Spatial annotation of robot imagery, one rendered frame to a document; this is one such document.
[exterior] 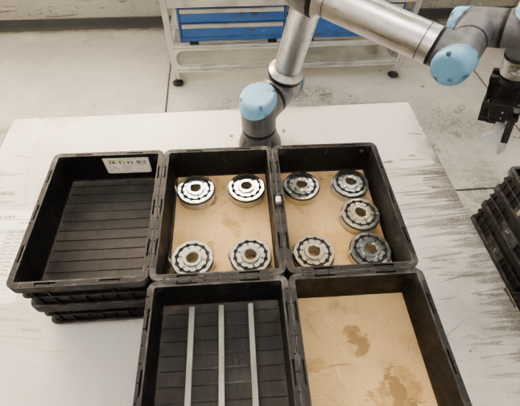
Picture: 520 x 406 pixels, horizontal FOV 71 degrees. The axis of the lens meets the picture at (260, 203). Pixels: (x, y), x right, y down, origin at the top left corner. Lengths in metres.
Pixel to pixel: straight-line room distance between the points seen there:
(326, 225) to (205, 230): 0.33
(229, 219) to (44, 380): 0.59
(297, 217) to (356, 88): 2.06
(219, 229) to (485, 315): 0.75
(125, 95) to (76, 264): 2.04
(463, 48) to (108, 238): 0.91
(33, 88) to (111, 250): 2.38
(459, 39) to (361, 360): 0.67
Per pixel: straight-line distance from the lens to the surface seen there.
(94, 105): 2.93
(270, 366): 0.86
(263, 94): 1.19
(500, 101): 1.04
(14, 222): 1.38
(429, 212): 1.32
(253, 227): 1.00
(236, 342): 0.87
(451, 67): 0.82
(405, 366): 0.91
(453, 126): 2.88
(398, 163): 1.43
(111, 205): 1.12
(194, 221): 1.02
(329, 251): 0.94
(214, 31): 2.75
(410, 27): 0.85
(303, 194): 1.03
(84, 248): 1.06
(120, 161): 1.11
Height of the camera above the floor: 1.66
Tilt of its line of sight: 53 degrees down
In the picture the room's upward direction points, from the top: 1 degrees clockwise
